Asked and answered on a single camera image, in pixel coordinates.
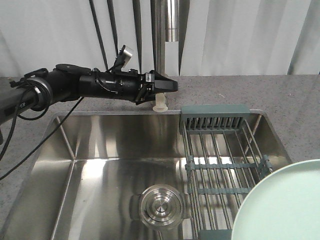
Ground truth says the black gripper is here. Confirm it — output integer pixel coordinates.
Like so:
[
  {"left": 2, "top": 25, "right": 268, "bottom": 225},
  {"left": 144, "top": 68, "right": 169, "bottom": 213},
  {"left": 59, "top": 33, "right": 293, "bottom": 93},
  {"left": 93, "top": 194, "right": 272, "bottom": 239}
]
[{"left": 78, "top": 68, "right": 178, "bottom": 105}]

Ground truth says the stainless steel faucet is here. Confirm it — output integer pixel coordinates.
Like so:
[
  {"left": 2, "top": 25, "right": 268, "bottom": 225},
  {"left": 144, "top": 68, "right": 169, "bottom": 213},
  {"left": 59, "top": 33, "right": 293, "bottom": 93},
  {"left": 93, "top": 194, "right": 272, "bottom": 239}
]
[{"left": 151, "top": 0, "right": 179, "bottom": 113}]

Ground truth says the light green round plate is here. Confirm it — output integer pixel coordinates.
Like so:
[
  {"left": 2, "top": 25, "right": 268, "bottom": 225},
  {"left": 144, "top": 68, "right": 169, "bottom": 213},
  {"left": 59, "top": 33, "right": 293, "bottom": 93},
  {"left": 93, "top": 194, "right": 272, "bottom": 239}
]
[{"left": 231, "top": 159, "right": 320, "bottom": 240}]

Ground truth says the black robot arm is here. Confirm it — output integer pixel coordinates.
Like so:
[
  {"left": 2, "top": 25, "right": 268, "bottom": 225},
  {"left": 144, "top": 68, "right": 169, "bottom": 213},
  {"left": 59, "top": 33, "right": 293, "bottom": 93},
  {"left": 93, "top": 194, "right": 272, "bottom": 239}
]
[{"left": 0, "top": 63, "right": 178, "bottom": 123}]

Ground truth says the green metal dish rack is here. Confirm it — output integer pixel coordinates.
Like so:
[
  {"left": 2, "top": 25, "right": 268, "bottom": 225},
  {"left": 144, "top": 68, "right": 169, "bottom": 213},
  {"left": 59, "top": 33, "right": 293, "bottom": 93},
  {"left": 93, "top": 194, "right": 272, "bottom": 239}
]
[{"left": 179, "top": 104, "right": 273, "bottom": 240}]

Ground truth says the white pleated curtain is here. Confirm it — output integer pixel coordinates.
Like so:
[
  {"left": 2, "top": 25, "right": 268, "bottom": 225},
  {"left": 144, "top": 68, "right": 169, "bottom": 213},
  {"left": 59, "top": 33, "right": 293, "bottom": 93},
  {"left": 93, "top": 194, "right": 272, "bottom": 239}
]
[{"left": 0, "top": 0, "right": 320, "bottom": 77}]

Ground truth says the stainless steel sink basin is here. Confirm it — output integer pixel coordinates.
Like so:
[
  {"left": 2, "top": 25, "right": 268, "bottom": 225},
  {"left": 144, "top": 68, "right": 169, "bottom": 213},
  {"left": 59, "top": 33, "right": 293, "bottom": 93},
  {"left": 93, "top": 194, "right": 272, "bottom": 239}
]
[{"left": 0, "top": 110, "right": 291, "bottom": 240}]

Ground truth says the round steel sink drain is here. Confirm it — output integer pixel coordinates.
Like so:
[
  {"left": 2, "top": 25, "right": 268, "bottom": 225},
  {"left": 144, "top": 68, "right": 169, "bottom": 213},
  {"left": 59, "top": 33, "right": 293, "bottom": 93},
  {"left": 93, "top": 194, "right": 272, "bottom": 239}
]
[{"left": 139, "top": 184, "right": 185, "bottom": 231}]

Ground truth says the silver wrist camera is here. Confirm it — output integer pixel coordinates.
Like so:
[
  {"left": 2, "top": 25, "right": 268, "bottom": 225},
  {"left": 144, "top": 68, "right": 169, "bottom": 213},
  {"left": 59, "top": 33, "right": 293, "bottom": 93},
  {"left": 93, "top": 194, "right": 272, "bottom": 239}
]
[{"left": 114, "top": 45, "right": 134, "bottom": 71}]

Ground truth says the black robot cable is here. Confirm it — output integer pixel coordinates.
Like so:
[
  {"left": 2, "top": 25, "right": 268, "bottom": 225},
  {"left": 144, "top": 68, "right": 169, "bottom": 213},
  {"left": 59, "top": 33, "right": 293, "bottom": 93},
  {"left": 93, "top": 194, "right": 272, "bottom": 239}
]
[{"left": 0, "top": 72, "right": 85, "bottom": 181}]

